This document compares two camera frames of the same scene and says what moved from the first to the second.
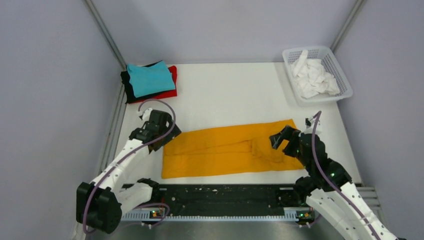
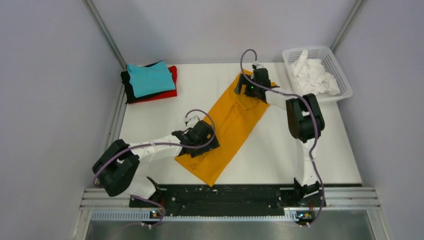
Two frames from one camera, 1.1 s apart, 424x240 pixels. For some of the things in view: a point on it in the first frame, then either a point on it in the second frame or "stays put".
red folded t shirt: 172,93 stays put
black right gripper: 288,133 to 243,80
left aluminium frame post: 107,35 stays put
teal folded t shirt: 150,79 stays put
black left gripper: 176,132 to 212,146
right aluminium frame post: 346,25 stays put
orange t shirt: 227,150 to 235,117
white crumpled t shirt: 311,79 stays put
